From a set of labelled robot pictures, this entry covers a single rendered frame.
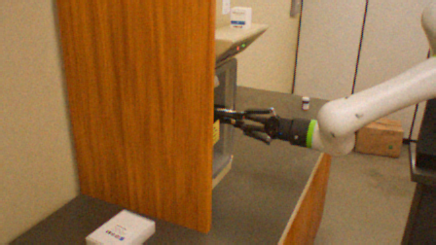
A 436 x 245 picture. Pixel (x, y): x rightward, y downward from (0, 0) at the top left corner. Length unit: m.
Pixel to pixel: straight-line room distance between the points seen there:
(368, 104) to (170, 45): 0.55
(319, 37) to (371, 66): 0.58
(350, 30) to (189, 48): 3.22
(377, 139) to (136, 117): 3.10
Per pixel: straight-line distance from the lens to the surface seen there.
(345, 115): 1.10
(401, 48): 4.12
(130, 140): 1.21
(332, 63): 4.20
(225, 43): 1.05
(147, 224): 1.21
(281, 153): 1.71
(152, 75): 1.08
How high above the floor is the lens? 1.71
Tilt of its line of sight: 23 degrees down
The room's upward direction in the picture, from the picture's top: 2 degrees clockwise
